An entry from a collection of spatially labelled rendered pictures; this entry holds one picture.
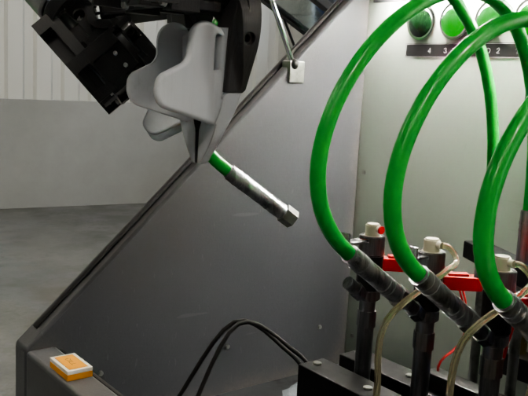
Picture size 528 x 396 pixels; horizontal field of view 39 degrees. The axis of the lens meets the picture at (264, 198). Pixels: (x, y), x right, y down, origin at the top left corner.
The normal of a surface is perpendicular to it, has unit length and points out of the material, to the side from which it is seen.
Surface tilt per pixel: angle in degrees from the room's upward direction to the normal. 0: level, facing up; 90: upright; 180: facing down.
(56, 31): 77
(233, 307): 90
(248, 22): 91
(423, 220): 90
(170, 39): 87
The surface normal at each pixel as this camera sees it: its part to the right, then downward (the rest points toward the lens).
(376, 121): -0.79, 0.05
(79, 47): 0.06, -0.07
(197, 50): 0.60, 0.21
